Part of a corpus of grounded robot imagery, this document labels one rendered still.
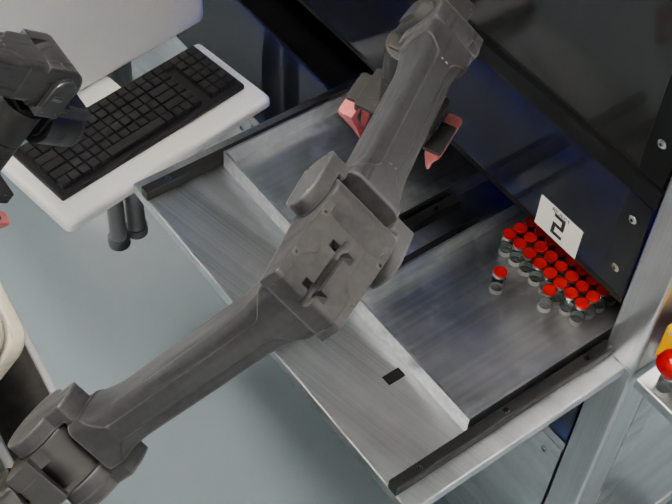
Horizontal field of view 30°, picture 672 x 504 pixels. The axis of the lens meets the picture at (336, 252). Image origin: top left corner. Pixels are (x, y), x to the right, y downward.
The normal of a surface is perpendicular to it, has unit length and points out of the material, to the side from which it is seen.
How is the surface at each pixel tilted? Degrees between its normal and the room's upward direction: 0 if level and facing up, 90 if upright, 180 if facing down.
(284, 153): 0
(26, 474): 57
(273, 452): 0
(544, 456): 90
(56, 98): 99
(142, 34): 90
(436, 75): 38
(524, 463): 90
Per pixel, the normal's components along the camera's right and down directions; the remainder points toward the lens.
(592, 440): -0.80, 0.43
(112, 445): -0.26, 0.55
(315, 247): 0.53, -0.23
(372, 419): 0.06, -0.63
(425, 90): 0.66, -0.45
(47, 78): 0.58, 0.73
